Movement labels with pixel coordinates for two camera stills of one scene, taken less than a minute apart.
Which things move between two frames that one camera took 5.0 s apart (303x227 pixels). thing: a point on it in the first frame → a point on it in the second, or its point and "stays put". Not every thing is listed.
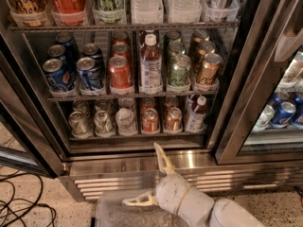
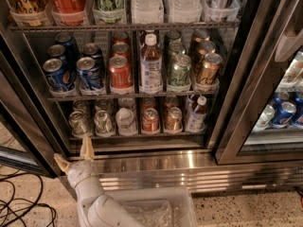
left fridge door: [27, 140] stays put
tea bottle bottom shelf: [196, 113] stays put
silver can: [80, 125] stays put
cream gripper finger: [147, 199] → [62, 163]
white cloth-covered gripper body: [171, 190] → [80, 171]
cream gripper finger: [165, 164] → [87, 151]
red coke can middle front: [120, 73] stays put
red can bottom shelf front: [150, 120] stays put
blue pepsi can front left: [58, 78] stays put
